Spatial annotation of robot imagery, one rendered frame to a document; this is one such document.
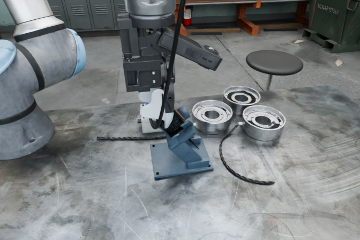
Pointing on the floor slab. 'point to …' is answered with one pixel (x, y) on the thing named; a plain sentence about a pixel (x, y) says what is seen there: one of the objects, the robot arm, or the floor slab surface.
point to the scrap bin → (334, 16)
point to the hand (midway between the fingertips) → (168, 117)
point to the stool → (274, 64)
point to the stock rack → (249, 0)
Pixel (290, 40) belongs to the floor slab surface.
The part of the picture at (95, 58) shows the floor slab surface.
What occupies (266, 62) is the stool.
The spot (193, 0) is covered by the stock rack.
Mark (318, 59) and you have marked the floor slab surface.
